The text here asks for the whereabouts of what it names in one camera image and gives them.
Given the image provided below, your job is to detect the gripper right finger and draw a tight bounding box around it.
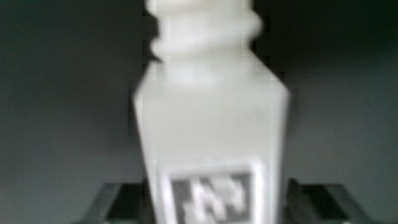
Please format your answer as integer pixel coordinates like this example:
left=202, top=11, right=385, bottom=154
left=286, top=179, right=362, bottom=224

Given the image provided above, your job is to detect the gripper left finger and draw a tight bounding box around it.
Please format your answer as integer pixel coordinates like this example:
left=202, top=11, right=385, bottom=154
left=76, top=183, right=147, bottom=224

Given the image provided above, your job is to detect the white table leg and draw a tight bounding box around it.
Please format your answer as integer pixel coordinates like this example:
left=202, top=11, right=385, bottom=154
left=135, top=0, right=289, bottom=224

